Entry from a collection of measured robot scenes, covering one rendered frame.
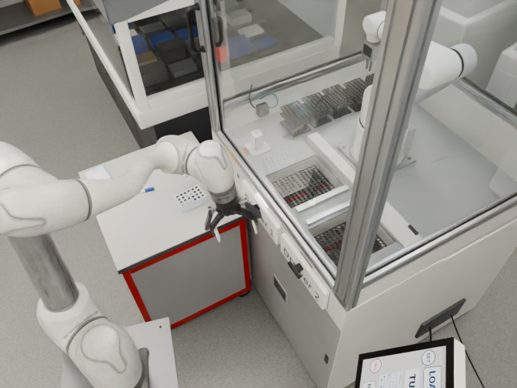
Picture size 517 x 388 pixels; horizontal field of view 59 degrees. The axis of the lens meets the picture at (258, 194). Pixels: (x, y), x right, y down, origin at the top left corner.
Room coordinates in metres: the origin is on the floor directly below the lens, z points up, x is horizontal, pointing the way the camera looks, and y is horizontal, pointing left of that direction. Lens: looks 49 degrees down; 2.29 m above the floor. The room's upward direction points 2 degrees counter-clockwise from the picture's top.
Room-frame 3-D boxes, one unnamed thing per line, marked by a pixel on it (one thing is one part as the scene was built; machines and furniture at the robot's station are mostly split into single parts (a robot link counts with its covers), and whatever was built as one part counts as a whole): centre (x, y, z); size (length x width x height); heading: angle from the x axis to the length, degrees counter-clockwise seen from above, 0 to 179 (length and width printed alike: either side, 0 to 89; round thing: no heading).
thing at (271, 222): (1.14, -0.01, 0.87); 0.29 x 0.02 x 0.11; 27
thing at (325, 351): (1.32, -0.46, 0.40); 1.03 x 0.95 x 0.80; 27
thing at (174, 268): (1.37, 0.45, 0.38); 0.62 x 0.58 x 0.76; 27
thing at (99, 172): (1.44, 0.72, 0.78); 0.15 x 0.10 x 0.04; 34
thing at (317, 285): (0.86, -0.15, 0.87); 0.29 x 0.02 x 0.11; 27
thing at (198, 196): (1.31, 0.30, 0.78); 0.12 x 0.08 x 0.04; 122
